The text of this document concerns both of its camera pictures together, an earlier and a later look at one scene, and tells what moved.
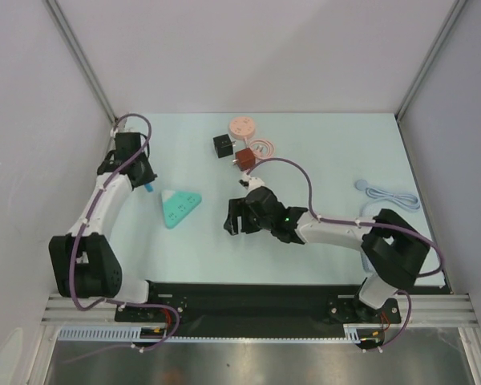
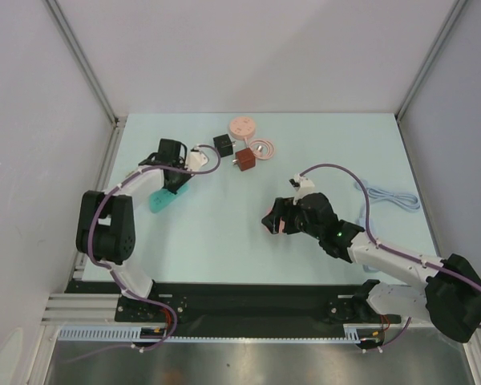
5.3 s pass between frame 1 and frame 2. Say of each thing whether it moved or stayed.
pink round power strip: stayed
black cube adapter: stayed
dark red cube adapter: stayed
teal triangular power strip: moved
